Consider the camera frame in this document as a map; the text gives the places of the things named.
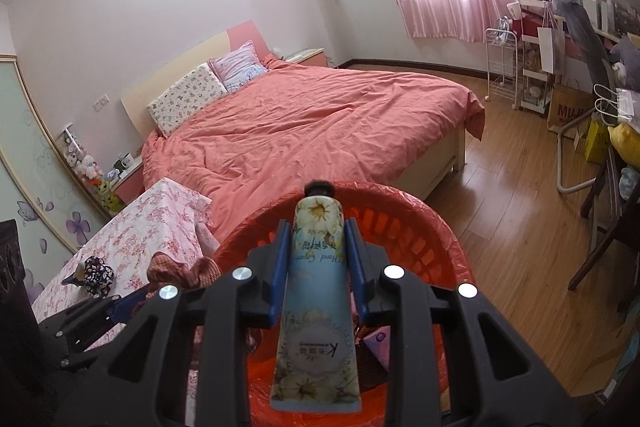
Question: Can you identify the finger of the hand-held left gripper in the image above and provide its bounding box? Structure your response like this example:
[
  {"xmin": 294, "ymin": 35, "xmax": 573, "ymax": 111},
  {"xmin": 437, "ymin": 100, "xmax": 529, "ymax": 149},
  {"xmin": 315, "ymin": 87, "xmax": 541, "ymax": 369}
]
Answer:
[
  {"xmin": 40, "ymin": 284, "xmax": 153, "ymax": 343},
  {"xmin": 55, "ymin": 322, "xmax": 126, "ymax": 370}
]

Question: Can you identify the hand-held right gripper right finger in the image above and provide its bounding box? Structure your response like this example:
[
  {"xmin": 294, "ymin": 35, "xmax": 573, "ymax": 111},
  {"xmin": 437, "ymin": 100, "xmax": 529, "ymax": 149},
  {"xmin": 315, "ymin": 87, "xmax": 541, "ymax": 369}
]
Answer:
[{"xmin": 345, "ymin": 217, "xmax": 583, "ymax": 427}]

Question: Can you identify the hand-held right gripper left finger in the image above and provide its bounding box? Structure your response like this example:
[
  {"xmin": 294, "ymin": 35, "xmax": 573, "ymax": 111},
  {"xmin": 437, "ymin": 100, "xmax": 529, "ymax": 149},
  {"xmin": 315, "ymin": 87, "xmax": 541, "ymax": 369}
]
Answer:
[{"xmin": 90, "ymin": 221, "xmax": 292, "ymax": 427}]

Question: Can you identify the floral hand cream tube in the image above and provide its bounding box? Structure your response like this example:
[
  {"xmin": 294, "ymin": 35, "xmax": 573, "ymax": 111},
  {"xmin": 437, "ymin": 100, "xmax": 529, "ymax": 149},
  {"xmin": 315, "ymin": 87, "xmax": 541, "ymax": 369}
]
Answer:
[{"xmin": 269, "ymin": 181, "xmax": 362, "ymax": 413}]

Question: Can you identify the red patterned cloth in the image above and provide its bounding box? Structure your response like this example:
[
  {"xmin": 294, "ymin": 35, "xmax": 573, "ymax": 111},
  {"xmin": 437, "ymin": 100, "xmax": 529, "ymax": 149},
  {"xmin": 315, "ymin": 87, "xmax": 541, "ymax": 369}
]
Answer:
[{"xmin": 146, "ymin": 252, "xmax": 221, "ymax": 293}]

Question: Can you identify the orange plastic waste basket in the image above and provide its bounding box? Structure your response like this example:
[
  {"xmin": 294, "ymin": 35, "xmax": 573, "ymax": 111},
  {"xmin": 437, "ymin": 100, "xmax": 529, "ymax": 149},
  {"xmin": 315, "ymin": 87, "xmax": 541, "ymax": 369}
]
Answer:
[{"xmin": 210, "ymin": 179, "xmax": 478, "ymax": 427}]

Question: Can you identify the black white patterned scrunchie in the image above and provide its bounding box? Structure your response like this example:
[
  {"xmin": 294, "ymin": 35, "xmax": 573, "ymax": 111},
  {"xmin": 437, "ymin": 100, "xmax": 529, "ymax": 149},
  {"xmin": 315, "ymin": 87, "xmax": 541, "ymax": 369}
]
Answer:
[{"xmin": 80, "ymin": 256, "xmax": 117, "ymax": 298}]

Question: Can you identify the purple packet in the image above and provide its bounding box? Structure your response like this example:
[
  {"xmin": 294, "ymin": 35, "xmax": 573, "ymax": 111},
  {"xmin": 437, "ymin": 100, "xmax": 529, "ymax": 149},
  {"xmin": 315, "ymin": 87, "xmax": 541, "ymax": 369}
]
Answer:
[{"xmin": 362, "ymin": 326, "xmax": 392, "ymax": 370}]

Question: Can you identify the orange plastic laundry basket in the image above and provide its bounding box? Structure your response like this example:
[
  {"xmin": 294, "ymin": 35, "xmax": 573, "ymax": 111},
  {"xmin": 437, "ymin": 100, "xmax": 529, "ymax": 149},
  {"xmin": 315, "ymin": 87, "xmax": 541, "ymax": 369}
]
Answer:
[{"xmin": 210, "ymin": 179, "xmax": 478, "ymax": 427}]

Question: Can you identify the pink white nightstand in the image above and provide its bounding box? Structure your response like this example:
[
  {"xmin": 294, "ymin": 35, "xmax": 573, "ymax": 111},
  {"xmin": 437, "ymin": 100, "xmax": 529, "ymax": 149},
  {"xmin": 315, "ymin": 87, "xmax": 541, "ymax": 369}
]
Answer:
[
  {"xmin": 285, "ymin": 48, "xmax": 328, "ymax": 68},
  {"xmin": 107, "ymin": 162, "xmax": 146, "ymax": 202}
]

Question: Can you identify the stack of plush toys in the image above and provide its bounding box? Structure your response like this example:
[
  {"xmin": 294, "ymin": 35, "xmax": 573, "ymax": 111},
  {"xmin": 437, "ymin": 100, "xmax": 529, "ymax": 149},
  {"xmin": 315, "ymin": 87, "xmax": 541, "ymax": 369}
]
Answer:
[{"xmin": 57, "ymin": 124, "xmax": 126, "ymax": 215}]

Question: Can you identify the salmon pink duvet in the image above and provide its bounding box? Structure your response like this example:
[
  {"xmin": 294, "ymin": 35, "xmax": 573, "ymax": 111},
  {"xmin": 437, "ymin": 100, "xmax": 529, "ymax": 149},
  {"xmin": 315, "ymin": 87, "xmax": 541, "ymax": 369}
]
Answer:
[{"xmin": 141, "ymin": 54, "xmax": 486, "ymax": 248}]

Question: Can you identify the wardrobe with flower glass doors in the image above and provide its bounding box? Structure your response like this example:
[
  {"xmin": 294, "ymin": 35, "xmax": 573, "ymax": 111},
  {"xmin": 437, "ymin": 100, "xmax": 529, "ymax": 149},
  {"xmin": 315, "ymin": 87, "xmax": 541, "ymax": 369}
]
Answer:
[{"xmin": 0, "ymin": 54, "xmax": 118, "ymax": 323}]

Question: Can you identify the white floral pillow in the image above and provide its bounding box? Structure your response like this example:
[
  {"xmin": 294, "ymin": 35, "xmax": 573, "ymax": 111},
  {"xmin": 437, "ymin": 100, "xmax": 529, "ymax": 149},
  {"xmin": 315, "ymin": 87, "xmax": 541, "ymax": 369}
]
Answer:
[{"xmin": 146, "ymin": 63, "xmax": 228, "ymax": 138}]

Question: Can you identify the pink striped pillow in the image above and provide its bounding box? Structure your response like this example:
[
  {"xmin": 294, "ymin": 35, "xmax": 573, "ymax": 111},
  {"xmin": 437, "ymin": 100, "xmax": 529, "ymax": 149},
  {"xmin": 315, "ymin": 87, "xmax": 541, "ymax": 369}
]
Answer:
[{"xmin": 207, "ymin": 41, "xmax": 268, "ymax": 94}]

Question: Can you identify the bed with beige headboard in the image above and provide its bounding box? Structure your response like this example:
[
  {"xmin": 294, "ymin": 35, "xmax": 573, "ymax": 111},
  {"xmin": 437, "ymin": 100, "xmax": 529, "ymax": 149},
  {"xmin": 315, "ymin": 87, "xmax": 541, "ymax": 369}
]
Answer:
[{"xmin": 120, "ymin": 19, "xmax": 486, "ymax": 238}]

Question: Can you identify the white shelf cart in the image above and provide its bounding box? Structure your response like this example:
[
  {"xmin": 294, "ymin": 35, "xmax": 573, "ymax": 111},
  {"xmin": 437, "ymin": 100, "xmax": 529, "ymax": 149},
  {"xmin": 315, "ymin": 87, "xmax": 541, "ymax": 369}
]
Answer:
[{"xmin": 520, "ymin": 34, "xmax": 557, "ymax": 112}]

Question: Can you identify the brown paper bag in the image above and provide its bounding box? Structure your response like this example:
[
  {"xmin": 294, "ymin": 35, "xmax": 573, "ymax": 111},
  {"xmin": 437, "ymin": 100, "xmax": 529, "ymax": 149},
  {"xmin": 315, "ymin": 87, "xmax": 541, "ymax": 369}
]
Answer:
[{"xmin": 547, "ymin": 82, "xmax": 596, "ymax": 135}]

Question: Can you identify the yellow paper bag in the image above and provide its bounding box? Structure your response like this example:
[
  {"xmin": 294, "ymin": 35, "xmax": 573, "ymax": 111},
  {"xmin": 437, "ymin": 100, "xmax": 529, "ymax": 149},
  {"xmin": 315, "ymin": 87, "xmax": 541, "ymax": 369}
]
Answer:
[{"xmin": 585, "ymin": 112, "xmax": 611, "ymax": 165}]

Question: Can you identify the white paper bag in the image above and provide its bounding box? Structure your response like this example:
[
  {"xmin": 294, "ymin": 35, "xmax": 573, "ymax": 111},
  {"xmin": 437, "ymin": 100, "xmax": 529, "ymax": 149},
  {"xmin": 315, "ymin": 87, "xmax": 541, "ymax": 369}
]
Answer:
[{"xmin": 537, "ymin": 4, "xmax": 566, "ymax": 75}]

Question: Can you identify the yellow cushion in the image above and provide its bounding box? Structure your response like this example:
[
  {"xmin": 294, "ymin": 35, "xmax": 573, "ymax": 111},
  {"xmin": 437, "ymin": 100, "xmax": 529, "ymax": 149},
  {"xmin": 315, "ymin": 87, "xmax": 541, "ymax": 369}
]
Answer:
[{"xmin": 607, "ymin": 122, "xmax": 640, "ymax": 170}]

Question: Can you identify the red box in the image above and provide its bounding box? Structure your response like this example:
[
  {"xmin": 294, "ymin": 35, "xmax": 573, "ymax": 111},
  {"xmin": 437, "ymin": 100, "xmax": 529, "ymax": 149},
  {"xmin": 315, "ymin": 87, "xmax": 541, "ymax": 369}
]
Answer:
[{"xmin": 517, "ymin": 9, "xmax": 543, "ymax": 38}]

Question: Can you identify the clear plastic bag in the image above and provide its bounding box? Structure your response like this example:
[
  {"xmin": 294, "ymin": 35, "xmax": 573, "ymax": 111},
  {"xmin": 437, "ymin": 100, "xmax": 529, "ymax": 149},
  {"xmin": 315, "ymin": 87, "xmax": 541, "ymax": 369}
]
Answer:
[{"xmin": 594, "ymin": 84, "xmax": 640, "ymax": 128}]

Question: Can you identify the white metal tube frame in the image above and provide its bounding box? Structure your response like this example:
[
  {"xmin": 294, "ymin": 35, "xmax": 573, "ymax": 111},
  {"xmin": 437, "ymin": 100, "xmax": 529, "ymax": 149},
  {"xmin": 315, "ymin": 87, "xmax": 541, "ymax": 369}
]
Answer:
[{"xmin": 556, "ymin": 109, "xmax": 601, "ymax": 195}]

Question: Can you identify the white wire rack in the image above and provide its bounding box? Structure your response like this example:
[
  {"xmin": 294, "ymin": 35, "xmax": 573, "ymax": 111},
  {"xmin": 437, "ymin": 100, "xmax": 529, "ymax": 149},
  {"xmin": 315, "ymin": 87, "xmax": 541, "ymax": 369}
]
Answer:
[{"xmin": 484, "ymin": 14, "xmax": 518, "ymax": 100}]

